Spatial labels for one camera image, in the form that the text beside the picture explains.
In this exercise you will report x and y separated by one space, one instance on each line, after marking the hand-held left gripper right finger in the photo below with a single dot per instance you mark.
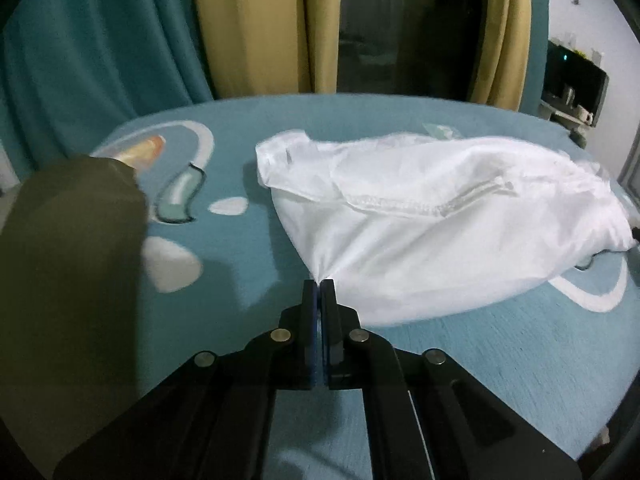
327 312

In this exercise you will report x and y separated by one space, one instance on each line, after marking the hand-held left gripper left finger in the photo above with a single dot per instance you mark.
312 312

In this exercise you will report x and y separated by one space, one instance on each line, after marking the white hooded zip jacket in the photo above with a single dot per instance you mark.
440 230

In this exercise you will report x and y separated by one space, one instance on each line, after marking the olive green cloth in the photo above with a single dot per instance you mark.
65 290

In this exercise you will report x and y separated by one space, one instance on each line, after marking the yellow curtain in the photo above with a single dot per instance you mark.
500 30
255 25

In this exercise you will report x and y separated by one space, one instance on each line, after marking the dark glass sliding door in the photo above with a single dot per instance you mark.
390 25

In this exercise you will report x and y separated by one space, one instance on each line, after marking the beige computer desk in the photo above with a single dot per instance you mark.
560 115

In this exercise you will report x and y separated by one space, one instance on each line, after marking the white mug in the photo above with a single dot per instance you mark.
584 115

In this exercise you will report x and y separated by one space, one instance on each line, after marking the steel kettle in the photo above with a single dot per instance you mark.
568 95

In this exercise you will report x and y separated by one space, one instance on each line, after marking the teal curtain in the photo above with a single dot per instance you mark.
100 45
539 25

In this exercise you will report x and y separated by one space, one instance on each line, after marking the black computer monitor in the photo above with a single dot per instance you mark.
582 77

